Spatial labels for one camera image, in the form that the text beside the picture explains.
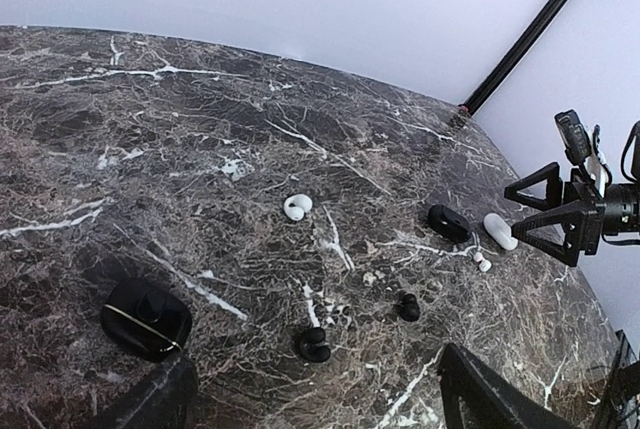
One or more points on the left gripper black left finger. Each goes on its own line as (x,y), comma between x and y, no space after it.
(164,398)

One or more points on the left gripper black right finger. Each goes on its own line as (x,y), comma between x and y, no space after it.
(473,391)

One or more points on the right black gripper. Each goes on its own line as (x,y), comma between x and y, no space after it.
(565,231)

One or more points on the white oval charging case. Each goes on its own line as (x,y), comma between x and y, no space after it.
(500,231)

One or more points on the black round charging case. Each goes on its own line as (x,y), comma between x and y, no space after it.
(145,320)

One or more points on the black earbud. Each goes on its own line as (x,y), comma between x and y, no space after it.
(408,308)
(311,345)

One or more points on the black oval charging case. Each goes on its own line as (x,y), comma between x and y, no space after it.
(449,224)

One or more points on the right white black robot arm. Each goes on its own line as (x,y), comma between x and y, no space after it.
(621,201)

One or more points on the white earbud near case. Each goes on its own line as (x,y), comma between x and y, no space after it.
(483,264)

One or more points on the white earbud far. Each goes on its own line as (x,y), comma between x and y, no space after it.
(297,206)

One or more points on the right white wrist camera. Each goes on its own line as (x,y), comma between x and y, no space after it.
(582,150)

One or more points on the right black frame post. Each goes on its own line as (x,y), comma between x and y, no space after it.
(507,64)

